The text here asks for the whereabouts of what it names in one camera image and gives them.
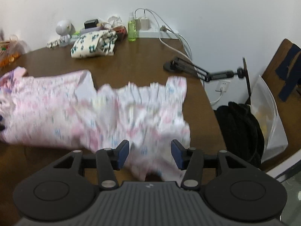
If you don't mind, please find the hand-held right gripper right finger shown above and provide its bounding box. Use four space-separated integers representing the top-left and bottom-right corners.
171 139 249 191

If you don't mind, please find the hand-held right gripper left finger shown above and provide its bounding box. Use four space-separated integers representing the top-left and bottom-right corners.
53 139 130 191

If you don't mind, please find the pink floral garment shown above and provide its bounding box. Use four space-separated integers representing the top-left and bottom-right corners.
0 66 192 182

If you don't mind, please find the black bag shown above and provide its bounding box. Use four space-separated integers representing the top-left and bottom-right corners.
215 101 265 170

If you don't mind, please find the plastic bag of snacks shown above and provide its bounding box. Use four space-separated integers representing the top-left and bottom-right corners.
0 34 30 69

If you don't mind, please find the clear plastic bag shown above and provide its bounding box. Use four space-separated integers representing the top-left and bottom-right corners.
250 75 289 163

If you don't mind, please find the cream green floral cloth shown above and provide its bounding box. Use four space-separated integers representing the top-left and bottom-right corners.
70 30 118 59

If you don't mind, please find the white robot toy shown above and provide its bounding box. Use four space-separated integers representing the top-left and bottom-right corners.
55 19 72 47

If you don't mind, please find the dark red packet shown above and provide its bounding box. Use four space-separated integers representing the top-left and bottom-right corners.
115 26 128 42

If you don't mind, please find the white power strip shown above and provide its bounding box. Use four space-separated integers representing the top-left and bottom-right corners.
136 29 182 39

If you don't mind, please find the green spray bottle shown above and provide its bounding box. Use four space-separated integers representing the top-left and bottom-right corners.
127 12 137 42

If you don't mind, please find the lavender grey box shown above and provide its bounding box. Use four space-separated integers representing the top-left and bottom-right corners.
79 27 104 35

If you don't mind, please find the crumpled white tissue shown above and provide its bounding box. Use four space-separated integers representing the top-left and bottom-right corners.
107 15 123 26

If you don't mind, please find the small black box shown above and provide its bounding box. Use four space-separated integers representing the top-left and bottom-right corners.
84 18 99 30

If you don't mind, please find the long navy cloth strip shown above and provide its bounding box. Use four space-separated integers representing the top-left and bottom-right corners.
279 49 301 102

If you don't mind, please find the wooden chair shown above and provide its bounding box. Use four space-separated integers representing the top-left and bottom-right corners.
245 39 301 171

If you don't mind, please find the short navy cloth strip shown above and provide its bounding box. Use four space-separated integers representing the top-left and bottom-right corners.
276 44 298 76

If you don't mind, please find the white socket cable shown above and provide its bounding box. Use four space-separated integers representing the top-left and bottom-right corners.
209 89 223 104

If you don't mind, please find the white wall socket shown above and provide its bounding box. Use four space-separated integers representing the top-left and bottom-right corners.
216 80 231 92

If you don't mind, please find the grey plug with cable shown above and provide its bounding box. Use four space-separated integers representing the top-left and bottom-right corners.
159 25 191 60

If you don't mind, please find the white charger cable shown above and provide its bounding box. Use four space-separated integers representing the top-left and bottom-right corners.
134 8 192 62

